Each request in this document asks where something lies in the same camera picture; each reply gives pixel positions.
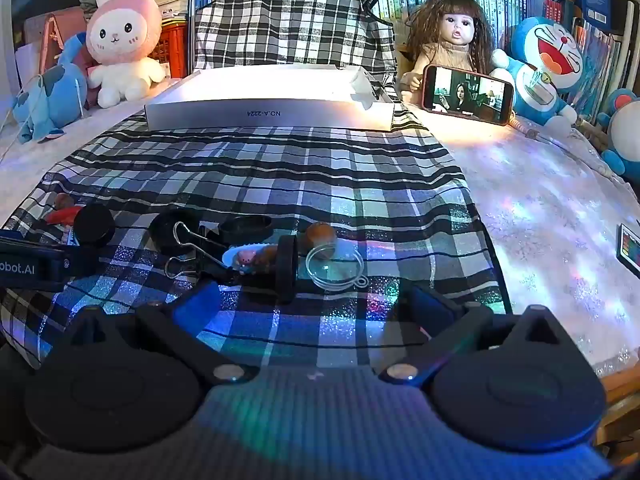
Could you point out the long-haired doll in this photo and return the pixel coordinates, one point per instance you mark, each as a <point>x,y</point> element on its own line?
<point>457,30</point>

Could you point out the red plastic crate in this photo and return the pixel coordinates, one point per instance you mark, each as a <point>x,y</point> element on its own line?
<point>172,47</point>

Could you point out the black white plaid cloth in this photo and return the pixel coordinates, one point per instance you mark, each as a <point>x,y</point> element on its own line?
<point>300,175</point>

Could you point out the black round disc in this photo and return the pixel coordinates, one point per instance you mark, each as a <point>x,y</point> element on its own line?
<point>287,267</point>

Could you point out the blue cat plush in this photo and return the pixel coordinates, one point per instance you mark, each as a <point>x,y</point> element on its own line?
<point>550,45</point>

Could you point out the brown walnut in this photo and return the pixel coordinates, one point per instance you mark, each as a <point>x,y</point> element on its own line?
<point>320,235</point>

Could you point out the black binder clip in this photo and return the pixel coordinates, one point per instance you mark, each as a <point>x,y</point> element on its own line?
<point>215,260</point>

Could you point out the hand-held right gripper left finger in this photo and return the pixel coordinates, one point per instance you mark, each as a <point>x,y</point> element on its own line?
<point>200,305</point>

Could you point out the blue round-eared plush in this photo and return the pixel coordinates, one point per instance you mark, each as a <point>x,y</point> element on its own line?
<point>625,130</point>

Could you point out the blue spotted plush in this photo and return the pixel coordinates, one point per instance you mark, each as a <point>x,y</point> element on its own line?
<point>50,100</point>

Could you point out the red-cased smartphone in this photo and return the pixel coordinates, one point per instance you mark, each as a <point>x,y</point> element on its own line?
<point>465,92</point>

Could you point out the pink hooded bunny plush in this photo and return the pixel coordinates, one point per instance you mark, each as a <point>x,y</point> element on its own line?
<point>125,35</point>

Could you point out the black round lid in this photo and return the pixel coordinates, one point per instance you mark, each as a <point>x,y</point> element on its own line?
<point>95,225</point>

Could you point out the pink bag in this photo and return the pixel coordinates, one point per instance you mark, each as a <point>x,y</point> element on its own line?
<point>55,35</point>

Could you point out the small brown nut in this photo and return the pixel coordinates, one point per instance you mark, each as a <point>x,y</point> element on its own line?
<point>269,256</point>

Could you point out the white pipe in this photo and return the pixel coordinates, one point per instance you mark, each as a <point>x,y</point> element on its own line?
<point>631,35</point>

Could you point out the small pink toy figurine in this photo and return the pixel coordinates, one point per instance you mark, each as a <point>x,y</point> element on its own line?
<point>244,259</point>

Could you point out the white cardboard box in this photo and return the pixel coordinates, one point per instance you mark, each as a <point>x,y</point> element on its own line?
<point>265,105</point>

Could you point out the clear round magnifier lens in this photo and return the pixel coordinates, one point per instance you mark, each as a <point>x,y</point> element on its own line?
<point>335,270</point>

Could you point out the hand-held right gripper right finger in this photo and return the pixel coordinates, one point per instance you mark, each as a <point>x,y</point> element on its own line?
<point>425,307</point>

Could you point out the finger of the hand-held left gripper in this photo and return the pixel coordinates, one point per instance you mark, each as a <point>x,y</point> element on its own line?
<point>82,261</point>

